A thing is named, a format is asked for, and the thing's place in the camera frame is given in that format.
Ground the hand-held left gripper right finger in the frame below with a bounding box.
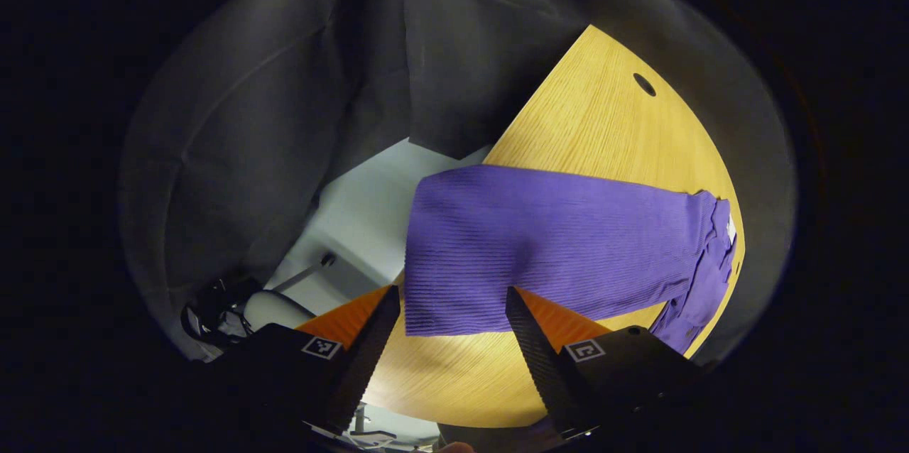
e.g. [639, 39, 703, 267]
[506, 286, 711, 440]

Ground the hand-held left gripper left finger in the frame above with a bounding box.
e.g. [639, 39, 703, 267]
[213, 285, 402, 436]

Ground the black cable bundle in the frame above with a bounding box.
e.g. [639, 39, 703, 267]
[181, 275, 260, 349]

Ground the thin metal rod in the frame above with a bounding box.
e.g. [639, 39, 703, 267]
[272, 253, 337, 293]

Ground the purple ribbed garment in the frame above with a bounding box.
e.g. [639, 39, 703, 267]
[403, 164, 739, 356]

